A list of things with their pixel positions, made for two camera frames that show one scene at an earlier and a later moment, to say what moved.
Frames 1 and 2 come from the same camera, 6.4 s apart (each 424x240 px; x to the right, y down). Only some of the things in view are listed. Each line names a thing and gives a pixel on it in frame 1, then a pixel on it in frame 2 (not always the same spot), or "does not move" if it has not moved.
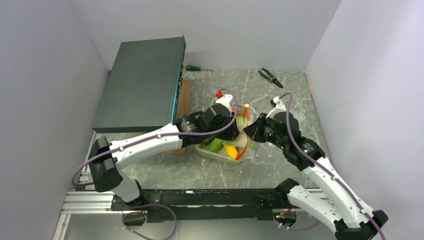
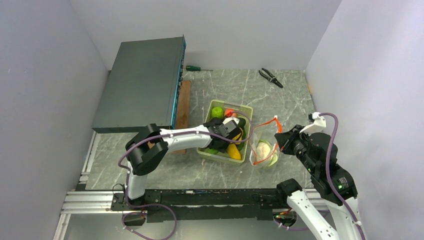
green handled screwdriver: x=195 y=68 does not move
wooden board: x=183 y=108 does not move
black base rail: x=169 y=205 does not move
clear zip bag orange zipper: x=300 y=118 -> x=264 y=148
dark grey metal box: x=141 y=91 does not move
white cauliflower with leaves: x=242 y=140 -> x=266 y=153
